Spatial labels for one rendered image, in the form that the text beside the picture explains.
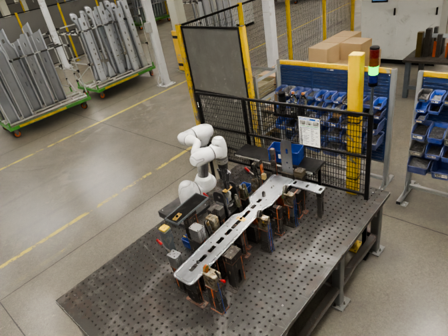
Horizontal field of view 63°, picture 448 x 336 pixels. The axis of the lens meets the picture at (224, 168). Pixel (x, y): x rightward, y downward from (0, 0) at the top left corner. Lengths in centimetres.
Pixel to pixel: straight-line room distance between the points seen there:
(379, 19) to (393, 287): 653
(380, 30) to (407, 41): 62
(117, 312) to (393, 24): 784
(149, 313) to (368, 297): 193
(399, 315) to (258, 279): 133
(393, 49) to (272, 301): 729
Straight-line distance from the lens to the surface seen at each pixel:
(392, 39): 915
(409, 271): 399
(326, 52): 687
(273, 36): 707
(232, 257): 263
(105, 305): 311
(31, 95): 948
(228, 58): 501
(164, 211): 363
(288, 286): 284
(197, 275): 261
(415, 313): 369
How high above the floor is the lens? 288
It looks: 31 degrees down
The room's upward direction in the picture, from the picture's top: 11 degrees counter-clockwise
